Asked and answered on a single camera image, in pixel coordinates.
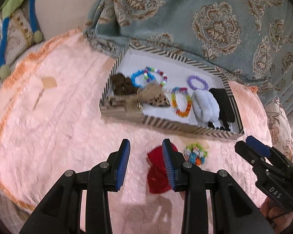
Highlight brown scrunchie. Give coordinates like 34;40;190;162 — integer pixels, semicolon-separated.
112;73;138;96

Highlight pink quilted bedspread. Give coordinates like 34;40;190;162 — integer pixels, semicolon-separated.
0;30;265;233

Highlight green blue stuffed toy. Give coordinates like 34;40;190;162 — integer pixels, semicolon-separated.
0;0;43;80

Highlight multicolour pastel bead bracelet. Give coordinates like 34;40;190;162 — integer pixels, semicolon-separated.
143;66;168;88

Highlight striped black white box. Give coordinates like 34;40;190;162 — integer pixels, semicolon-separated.
99;44;244;138

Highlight white fluffy scrunchie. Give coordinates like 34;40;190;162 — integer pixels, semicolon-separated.
192;90;220;128

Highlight black velvet hair bow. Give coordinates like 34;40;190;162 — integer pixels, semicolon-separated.
209;88;236;123

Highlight purple bead bracelet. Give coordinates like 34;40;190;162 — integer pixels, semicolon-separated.
187;74;209;91

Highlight colourful flower bead bracelet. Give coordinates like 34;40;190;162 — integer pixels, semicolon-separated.
183;142;209;166

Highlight black scrunchie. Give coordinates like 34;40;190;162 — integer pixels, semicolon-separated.
208;121;231;132

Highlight person's right hand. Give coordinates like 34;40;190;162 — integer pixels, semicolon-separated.
260;197;293;234

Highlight rainbow crystal bead bracelet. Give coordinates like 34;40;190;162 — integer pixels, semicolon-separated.
170;86;193;118

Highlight floral beige bedsheet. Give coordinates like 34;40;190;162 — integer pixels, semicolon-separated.
264;97;293;163

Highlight teal damask blanket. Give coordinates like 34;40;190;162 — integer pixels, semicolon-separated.
84;0;293;113

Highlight beige leopard ribbon bow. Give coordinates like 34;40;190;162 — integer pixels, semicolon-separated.
108;82;170;116

